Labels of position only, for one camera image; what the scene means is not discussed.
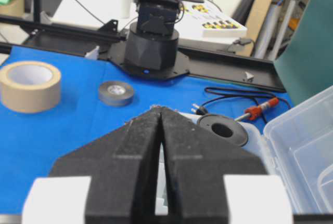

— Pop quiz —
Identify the black tape roll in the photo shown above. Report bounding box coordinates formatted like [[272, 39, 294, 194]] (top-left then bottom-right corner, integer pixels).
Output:
[[197, 114, 249, 147]]

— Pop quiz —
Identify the red handled soldering iron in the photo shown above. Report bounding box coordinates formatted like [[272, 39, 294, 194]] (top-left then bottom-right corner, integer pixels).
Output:
[[234, 97, 279, 122]]

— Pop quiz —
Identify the blue table mat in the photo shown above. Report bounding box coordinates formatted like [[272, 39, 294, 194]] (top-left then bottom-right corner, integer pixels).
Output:
[[0, 45, 296, 216]]

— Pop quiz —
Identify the black power cable with plug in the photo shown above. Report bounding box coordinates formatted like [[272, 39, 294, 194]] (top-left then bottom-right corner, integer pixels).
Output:
[[191, 86, 292, 124]]

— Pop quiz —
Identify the grey tape roll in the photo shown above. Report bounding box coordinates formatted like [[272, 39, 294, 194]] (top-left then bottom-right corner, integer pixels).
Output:
[[98, 81, 134, 107]]

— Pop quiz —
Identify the white box with yellow-black items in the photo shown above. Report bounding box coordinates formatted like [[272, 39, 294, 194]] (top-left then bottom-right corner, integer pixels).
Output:
[[180, 2, 247, 38]]

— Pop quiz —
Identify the dark green board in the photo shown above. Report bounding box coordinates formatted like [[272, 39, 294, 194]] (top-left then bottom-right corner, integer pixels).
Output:
[[274, 0, 332, 105]]

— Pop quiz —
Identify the black aluminium frame rail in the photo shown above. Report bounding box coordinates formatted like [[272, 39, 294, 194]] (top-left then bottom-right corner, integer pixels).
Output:
[[1, 16, 286, 93]]

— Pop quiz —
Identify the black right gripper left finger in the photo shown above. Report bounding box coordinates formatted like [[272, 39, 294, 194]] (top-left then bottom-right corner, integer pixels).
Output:
[[49, 108, 161, 223]]

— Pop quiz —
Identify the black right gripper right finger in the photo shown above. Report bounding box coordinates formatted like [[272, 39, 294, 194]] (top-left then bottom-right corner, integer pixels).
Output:
[[161, 108, 267, 223]]

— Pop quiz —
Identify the clear plastic toolbox lid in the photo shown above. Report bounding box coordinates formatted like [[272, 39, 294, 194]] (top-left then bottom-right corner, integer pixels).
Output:
[[263, 87, 332, 214]]

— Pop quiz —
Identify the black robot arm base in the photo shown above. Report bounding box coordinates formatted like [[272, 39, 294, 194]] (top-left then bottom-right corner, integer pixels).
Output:
[[124, 0, 184, 71]]

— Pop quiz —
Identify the beige masking tape roll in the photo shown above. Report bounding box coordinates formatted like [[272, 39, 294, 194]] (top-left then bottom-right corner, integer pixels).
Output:
[[1, 61, 61, 113]]

